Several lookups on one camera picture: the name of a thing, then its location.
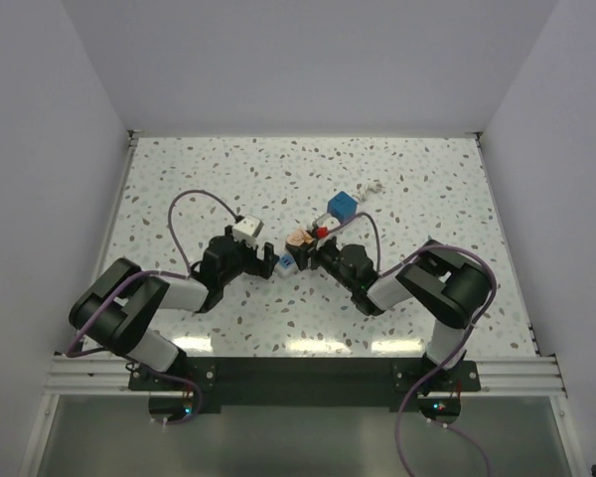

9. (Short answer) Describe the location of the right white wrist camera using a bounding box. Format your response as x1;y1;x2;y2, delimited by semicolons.
310;222;344;243

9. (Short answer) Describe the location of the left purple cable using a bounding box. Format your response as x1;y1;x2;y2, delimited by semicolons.
64;189;244;428

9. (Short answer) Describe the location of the blue cube socket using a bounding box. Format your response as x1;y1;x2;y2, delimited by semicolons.
327;191;358;224

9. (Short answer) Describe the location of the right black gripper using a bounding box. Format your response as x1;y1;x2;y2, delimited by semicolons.
287;234;357;294

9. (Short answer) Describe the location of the purple cable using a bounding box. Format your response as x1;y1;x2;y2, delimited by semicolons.
64;189;244;428
322;211;499;477

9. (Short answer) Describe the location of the white power strip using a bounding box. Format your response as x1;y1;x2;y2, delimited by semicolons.
274;213;341;277

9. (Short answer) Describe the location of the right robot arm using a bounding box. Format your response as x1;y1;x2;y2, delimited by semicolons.
287;238;498;391

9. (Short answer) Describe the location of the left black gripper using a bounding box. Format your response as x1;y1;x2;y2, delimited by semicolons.
220;236;278;286

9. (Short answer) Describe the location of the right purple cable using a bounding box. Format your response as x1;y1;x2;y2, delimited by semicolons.
322;211;499;477

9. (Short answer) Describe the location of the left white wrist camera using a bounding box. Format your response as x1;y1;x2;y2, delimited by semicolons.
231;215;264;248

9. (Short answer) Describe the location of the pink cube socket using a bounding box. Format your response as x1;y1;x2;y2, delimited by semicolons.
285;229;314;247

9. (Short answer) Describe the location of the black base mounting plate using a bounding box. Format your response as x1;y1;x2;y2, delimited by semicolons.
128;355;481;414

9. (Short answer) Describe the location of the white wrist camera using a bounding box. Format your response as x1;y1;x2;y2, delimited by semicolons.
231;215;264;248
310;222;344;243

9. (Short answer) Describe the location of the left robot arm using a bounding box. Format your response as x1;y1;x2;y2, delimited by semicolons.
66;226;279;390

